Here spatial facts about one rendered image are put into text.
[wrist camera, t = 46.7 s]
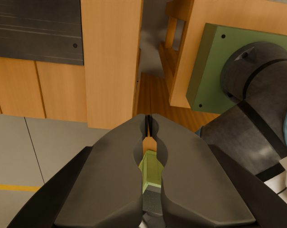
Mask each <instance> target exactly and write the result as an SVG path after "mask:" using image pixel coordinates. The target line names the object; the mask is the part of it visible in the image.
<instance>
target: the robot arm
mask: <svg viewBox="0 0 287 228"><path fill-rule="evenodd" d="M220 86H221V89H222V91H223V93H224V94H225V95H226V96H227V98H228V99H229V100H231V101H232V102H234V103H235V104H236V105H235V106H233V107H232V108H230V109H229V110H227V111H226V112H224V113H223V114H221V115H220V116H218V117H217V118H215V119H214V120H212V121H210V122H209V123H208V124H206V125H205V126H204V125H203V126H201V127H200V128H199V130H197V131H196V132H195V133H194V132H192V131H191V130H189V129H187V128H185V127H183V126H181V125H179V124H177V123H175V122H173V121H171V120H169V119H167V118H165V117H163V116H161V115H159V114H157V113H155V114H150V115H145V114H138V115H136V116H135V117H133V118H131V119H129V120H128V121H126V122H124V123H122V124H121V125H119V126H117V127H116V128H114V129H112V130H111V131H109V132H108V133H107V134H105V135H104V136H103V137H101V138H100V139H99V140H98V141H97V142H96V143H95V144H94V145H93V146H92V147H89V146H85V147H84V148H83V149H82V150H81V151H80V152H79V153H78V154H77V155H76V156H74V157H73V158H72V159H71V160H70V161H69V162H68V163H67V164H66V165H65V166H64V167H63V168H62V169H61V170H60V171H58V172H57V173H56V174H55V175H54V176H53V177H52V178H51V179H50V180H49V181H47V182H46V183H45V184H44V185H43V186H42V187H41V188H40V189H39V190H38V191H37V192H36V193H35V194H34V195H33V196H32V197H31V198H30V199H29V200H28V201H27V203H26V204H25V205H24V206H23V207H22V208H21V210H20V211H19V212H18V213H17V214H16V216H15V217H14V218H13V219H12V221H11V222H10V223H9V225H8V226H7V228H137V227H138V226H139V225H140V224H141V222H142V214H143V183H142V172H141V170H140V169H139V167H138V165H139V163H140V162H141V161H142V159H143V140H144V139H145V137H148V126H149V134H150V137H152V138H153V139H154V140H155V141H156V143H157V159H158V160H159V161H160V163H161V164H162V165H163V167H164V168H163V170H162V178H161V205H162V211H163V220H164V222H165V224H166V225H167V226H168V227H170V228H287V187H286V183H285V182H286V176H287V171H286V170H285V168H284V167H283V166H282V165H281V163H280V162H279V161H280V160H281V159H283V158H285V157H287V51H286V50H285V49H284V48H283V47H281V46H279V45H277V44H274V43H270V42H263V41H262V42H254V43H250V44H247V45H245V46H243V47H241V48H240V49H238V50H237V51H236V52H234V53H233V54H232V55H231V56H230V57H229V59H228V60H227V61H226V63H225V64H224V66H223V68H222V71H221V75H220Z"/></svg>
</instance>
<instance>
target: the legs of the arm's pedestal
mask: <svg viewBox="0 0 287 228"><path fill-rule="evenodd" d="M190 4H191V0H173V1H170V2H167V4H166V10H165V15H168V16H169V21H168V26H167V33H166V38H165V42H160V45H159V51H158V52H159V55H160V59H161V63H162V67H163V72H164V76H165V80H166V84H167V88H168V92H169V95H170V92H171V88H172V83H173V78H174V74H175V70H176V66H177V61H178V56H179V52H180V48H181V44H182V39H183V35H184V30H185V26H186V22H187V17H188V12H189V8H190ZM177 19H180V20H183V21H185V23H184V27H183V31H182V37H181V41H180V45H179V49H178V51H176V50H173V48H172V43H173V38H174V33H175V29H176V24H177Z"/></svg>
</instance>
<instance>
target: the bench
mask: <svg viewBox="0 0 287 228"><path fill-rule="evenodd" d="M0 114H3V115H11V116H20V117H30V118H39V119H45V118H47V119H57V120H66V121H76V122H85V123H87V107H86V85H85V70H84V66H79V65H70V64H62V63H53V62H41V61H32V60H24V59H15V58H6V57H0Z"/></svg>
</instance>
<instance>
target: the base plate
mask: <svg viewBox="0 0 287 228"><path fill-rule="evenodd" d="M0 57H6V58H15V59H24V60H32V61H41V62H53V63H62V64H70V65H79V66H84V55H83V39H82V24H81V2H80V0H0Z"/></svg>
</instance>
